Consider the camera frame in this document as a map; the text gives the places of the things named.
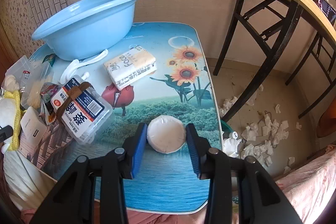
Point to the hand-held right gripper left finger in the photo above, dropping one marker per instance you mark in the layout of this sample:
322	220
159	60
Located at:
140	150

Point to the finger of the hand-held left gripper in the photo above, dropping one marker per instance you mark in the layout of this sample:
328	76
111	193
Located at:
5	132

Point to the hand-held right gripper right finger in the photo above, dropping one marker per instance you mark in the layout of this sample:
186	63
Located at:
193	153

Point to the white plush toy yellow scarf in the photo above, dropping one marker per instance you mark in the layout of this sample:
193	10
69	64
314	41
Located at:
6	111

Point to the white round puck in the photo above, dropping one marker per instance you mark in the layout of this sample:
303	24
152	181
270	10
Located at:
165	133

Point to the green snack packet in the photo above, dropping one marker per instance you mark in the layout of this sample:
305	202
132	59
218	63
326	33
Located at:
50	91

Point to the clear labelled floss pick box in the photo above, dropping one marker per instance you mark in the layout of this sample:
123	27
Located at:
86	113

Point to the white cream tissue pack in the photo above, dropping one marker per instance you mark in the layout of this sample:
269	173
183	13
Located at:
128	67

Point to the light blue plastic basin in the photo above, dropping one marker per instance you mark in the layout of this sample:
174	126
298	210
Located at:
86	19

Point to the white charger block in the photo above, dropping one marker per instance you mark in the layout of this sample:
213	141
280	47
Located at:
32	125

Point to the white cloth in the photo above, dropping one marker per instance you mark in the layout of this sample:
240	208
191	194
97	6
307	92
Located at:
18	182

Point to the clear toothpick container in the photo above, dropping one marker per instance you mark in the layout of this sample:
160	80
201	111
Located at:
35	82

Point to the brown hair band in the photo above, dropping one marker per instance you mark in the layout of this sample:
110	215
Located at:
72	94

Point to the pile of crumpled tissues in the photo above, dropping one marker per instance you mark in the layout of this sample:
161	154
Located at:
273	129

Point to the white plastic hanger hook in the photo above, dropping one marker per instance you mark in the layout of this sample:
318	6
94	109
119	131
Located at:
90	60

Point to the pink floral blanket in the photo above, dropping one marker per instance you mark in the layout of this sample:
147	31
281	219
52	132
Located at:
309	187

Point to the orange round object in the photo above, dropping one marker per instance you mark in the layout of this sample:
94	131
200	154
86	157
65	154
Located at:
326	119

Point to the dark printed box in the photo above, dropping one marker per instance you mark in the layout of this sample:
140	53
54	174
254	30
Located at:
323	5

